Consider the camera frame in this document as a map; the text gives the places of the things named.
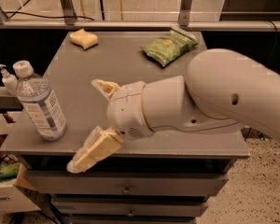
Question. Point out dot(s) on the white pump dispenser bottle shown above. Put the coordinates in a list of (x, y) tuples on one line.
[(9, 80)]

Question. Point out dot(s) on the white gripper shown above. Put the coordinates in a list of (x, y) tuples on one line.
[(128, 111)]

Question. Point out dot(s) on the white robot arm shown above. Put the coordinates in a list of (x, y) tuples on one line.
[(220, 91)]

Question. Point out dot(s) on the grey drawer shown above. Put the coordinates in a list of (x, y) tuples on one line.
[(127, 184), (133, 207)]

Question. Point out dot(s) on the blue label plastic water bottle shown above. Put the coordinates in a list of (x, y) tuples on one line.
[(40, 101)]

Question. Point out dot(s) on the green packet in box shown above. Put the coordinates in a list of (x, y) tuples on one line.
[(9, 171)]

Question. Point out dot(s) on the middle grey drawer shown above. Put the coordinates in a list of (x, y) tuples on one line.
[(133, 207)]

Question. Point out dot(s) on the top grey drawer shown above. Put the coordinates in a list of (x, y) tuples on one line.
[(127, 184)]

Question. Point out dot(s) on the grey drawer cabinet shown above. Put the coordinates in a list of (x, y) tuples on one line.
[(118, 57)]

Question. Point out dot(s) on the green jalapeno chip bag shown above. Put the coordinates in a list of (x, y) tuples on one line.
[(170, 46)]

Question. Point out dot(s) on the metal railing frame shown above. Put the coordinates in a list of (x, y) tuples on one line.
[(192, 15)]

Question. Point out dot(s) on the white cardboard box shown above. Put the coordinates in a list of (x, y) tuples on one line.
[(15, 195)]

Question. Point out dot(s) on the yellow sponge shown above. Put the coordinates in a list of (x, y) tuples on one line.
[(84, 39)]

